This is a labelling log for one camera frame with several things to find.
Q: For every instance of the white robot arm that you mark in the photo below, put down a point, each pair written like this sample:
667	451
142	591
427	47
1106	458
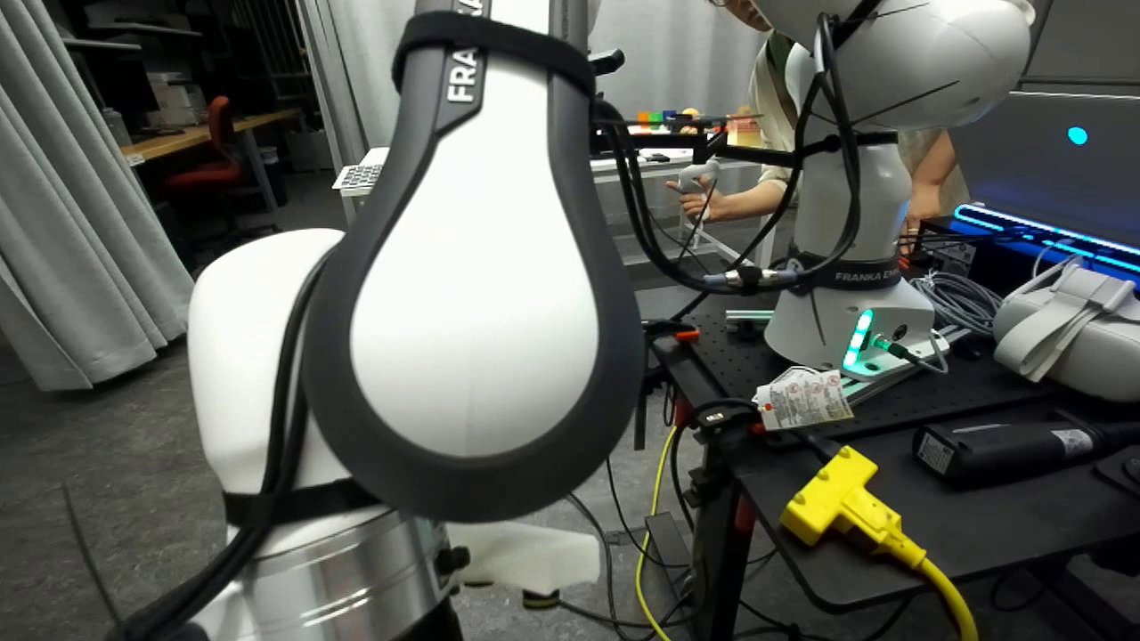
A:
477	298

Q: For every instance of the bare person forearm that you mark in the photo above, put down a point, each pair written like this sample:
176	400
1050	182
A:
751	201

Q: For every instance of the colourful toy row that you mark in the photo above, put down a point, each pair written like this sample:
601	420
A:
673	117

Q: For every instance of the person in pale shirt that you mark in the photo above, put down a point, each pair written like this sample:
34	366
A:
778	109

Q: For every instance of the yellow power outlet splitter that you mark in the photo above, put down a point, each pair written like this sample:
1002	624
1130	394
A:
838	501

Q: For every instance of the grey curtain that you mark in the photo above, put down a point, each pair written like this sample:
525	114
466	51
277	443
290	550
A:
73	201
352	72

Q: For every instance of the red office chair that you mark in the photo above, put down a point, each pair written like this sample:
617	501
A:
208	171

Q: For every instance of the wooden desk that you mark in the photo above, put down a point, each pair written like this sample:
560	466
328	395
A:
201	132

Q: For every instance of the black power brick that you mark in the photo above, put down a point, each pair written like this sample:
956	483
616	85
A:
1010	451

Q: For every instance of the grey VR headset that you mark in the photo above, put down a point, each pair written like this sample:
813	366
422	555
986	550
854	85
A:
1069	333

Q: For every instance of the blue glowing laptop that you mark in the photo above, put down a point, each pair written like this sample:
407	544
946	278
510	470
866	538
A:
1047	164

